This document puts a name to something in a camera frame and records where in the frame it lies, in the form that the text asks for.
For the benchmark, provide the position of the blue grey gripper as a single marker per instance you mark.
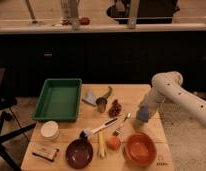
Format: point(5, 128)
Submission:
point(142, 116)

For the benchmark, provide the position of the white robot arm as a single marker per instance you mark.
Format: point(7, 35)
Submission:
point(168, 85)

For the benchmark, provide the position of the metal cup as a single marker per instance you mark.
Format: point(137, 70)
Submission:
point(101, 104)

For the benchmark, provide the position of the white plastic cup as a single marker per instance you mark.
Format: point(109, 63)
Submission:
point(50, 130)

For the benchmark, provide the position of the small silver spatula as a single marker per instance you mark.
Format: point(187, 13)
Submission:
point(118, 129)

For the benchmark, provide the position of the orange bowl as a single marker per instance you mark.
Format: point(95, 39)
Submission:
point(140, 149)

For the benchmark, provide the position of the green chili pepper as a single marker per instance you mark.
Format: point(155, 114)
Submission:
point(108, 93)

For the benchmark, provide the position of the yellow corn cob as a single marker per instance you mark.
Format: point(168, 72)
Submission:
point(101, 145)

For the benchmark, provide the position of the grey cloth piece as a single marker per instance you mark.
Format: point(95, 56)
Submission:
point(89, 98)

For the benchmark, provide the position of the dark purple bowl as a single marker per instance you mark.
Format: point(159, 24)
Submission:
point(79, 153)

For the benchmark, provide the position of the green plastic tray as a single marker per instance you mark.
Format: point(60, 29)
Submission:
point(59, 100)

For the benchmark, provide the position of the wooden block eraser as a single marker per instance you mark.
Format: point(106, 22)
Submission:
point(45, 152)

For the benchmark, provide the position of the red object on shelf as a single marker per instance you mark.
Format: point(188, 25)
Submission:
point(84, 21)

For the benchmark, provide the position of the white handled brush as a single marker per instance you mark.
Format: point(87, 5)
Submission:
point(88, 132)

